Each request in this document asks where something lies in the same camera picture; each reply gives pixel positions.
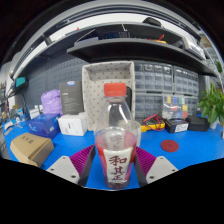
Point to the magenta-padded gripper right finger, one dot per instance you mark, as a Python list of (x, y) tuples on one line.
[(151, 166)]

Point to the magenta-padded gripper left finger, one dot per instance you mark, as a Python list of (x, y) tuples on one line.
[(75, 166)]

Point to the clear red-capped drink bottle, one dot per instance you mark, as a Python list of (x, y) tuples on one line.
[(115, 140)]

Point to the flat round red coaster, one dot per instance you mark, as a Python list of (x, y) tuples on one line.
[(170, 146)]

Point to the yellow multimeter with red leads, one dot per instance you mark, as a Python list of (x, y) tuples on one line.
[(153, 124)]

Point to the black box with white label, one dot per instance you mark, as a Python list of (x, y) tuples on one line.
[(177, 126)]

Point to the brown cardboard box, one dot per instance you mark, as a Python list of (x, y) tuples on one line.
[(30, 148)]

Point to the blue box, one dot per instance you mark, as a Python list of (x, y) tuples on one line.
[(43, 126)]

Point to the clear organizer box colourful parts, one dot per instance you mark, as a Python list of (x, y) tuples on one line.
[(175, 106)]

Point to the small white box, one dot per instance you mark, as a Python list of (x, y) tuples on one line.
[(35, 112)]

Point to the dark grey standing box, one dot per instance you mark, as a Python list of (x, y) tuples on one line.
[(71, 98)]

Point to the purple plastic bag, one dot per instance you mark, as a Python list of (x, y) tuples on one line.
[(51, 101)]

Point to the white pegboard tray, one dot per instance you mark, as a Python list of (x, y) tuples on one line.
[(96, 93)]

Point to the green potted plant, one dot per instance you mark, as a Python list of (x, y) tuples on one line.
[(213, 105)]

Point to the wide grey drawer cabinet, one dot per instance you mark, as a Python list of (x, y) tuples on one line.
[(153, 76)]

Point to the teal tool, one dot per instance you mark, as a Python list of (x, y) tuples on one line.
[(20, 82)]

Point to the white shelf rack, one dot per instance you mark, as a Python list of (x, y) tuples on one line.
[(213, 55)]

